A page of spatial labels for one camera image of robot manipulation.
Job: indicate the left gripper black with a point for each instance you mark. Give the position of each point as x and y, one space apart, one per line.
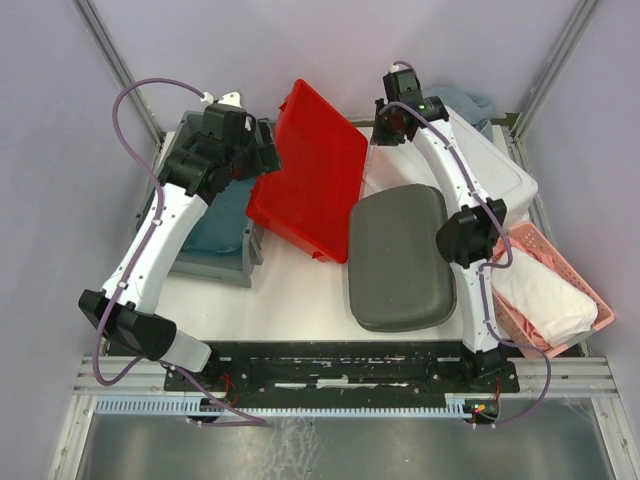
270 160

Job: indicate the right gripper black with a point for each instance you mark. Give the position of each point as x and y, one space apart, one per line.
378 136

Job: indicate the red plastic bin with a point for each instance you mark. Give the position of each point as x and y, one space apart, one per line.
309 200

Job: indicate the large white plastic tub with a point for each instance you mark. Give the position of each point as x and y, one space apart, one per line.
388 167

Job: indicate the dark grey plastic tray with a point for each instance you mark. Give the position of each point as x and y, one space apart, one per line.
397 279

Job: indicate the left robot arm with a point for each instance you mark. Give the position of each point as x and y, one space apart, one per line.
124 309

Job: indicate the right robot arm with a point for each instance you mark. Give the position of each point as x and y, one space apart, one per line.
475 224

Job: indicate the teal transparent container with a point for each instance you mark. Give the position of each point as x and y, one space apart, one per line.
220 231

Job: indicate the blue denim cloth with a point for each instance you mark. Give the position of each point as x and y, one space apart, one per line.
474 107

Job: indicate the pink plastic basket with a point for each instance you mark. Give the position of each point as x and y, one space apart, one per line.
529 235

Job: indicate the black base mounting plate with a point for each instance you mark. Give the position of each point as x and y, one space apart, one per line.
402 368

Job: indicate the white folded towel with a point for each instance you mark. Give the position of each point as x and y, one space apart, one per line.
557 309

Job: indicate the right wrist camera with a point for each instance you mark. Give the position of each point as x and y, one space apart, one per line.
399 65

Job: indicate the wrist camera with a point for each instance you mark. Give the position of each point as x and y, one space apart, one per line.
399 65
233 98

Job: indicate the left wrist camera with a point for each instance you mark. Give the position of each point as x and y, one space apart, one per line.
233 98

